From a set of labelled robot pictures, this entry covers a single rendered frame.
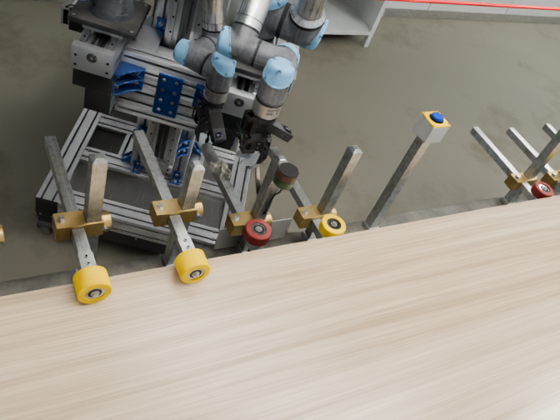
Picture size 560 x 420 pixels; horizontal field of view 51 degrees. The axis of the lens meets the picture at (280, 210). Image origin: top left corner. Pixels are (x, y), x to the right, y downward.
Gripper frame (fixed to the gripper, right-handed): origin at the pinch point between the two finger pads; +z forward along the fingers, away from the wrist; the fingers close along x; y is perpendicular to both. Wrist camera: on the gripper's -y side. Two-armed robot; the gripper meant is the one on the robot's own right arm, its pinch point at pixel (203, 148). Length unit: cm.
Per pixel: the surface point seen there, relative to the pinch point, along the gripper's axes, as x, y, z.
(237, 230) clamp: 3.2, -37.3, -2.1
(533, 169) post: -127, -35, -8
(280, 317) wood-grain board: 6, -71, -7
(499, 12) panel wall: -402, 223, 73
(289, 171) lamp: -3.9, -40.1, -28.9
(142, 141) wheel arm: 25.4, -8.2, -13.4
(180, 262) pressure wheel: 28, -52, -13
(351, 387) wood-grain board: -3, -94, -7
